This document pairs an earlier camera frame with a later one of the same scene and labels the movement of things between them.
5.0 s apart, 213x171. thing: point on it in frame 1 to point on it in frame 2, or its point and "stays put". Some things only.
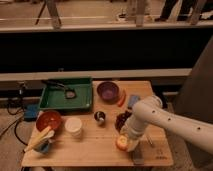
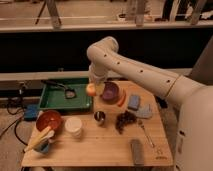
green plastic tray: x=67 y=94 stays put
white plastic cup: x=74 y=125 stays put
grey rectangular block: x=139 y=155 stays put
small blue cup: x=43 y=147 stays put
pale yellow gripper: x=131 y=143 to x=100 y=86
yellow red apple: x=122 y=142 to x=91 y=89
